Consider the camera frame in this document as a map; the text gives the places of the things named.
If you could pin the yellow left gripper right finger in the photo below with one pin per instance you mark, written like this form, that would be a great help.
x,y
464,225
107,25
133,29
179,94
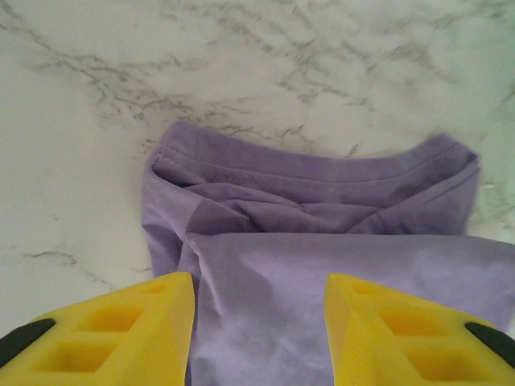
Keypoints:
x,y
406,337

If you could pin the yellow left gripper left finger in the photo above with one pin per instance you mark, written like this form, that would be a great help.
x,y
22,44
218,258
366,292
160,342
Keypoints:
x,y
133,333

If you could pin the purple t-shirt with print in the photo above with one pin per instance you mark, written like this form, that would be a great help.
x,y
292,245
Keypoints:
x,y
306,257

